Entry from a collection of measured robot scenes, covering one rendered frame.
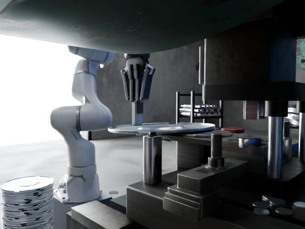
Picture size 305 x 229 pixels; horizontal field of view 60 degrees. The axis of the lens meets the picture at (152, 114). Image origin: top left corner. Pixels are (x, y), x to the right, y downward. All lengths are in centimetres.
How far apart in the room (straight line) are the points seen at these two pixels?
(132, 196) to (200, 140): 18
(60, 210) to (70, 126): 35
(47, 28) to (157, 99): 676
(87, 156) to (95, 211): 57
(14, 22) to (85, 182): 94
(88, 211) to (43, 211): 120
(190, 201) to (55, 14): 27
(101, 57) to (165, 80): 607
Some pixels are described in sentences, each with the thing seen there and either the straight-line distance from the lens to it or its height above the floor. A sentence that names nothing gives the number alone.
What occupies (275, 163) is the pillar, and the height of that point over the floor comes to 76.
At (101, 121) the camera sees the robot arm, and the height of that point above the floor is 77.
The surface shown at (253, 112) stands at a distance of 55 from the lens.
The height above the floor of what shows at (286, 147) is 76.
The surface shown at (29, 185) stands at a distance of 177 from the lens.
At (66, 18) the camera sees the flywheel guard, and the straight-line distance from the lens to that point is 22.
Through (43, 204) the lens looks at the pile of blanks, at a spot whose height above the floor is 25.
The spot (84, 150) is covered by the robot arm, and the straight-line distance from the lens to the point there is 110.
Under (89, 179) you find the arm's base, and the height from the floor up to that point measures 54.
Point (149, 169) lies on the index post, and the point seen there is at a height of 73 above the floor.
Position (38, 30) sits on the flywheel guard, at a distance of 25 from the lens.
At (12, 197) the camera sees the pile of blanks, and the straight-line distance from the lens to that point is 173.
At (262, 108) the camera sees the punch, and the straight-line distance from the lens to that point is 56.
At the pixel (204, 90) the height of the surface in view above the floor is 88.
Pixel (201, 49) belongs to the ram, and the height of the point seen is 97.
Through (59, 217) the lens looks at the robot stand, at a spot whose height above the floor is 38.
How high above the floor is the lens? 86
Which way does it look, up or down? 3 degrees down
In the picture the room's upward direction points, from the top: straight up
